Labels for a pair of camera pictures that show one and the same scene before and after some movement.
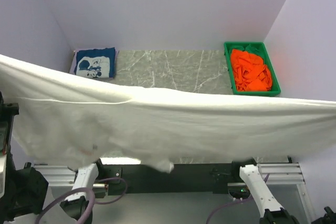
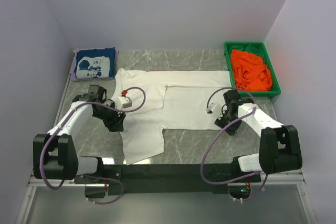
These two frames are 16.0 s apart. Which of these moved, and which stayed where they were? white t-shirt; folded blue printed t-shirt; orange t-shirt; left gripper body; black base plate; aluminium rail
Moved: white t-shirt; left gripper body
Stayed: aluminium rail; black base plate; folded blue printed t-shirt; orange t-shirt
